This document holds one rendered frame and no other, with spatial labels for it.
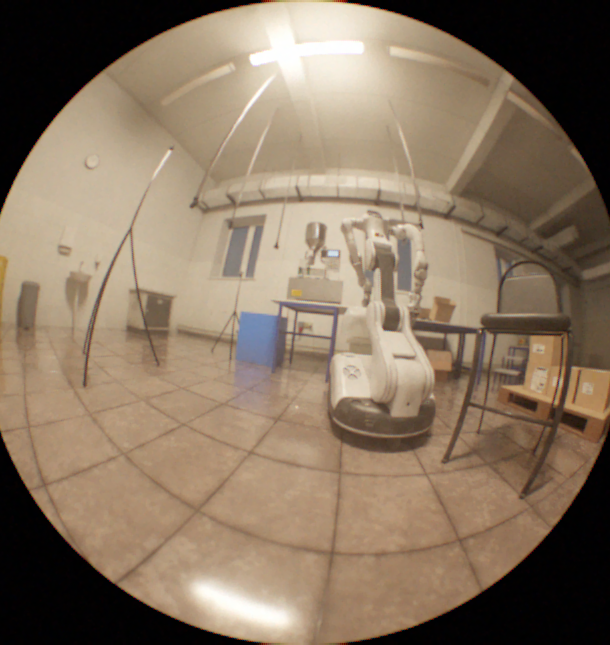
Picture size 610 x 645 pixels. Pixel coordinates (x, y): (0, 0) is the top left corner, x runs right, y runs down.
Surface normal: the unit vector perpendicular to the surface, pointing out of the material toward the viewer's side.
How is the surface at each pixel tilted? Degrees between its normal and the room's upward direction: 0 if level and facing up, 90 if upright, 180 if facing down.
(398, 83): 180
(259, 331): 90
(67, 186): 90
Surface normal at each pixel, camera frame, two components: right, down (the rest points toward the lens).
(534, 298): -0.88, -0.35
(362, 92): -0.12, 0.99
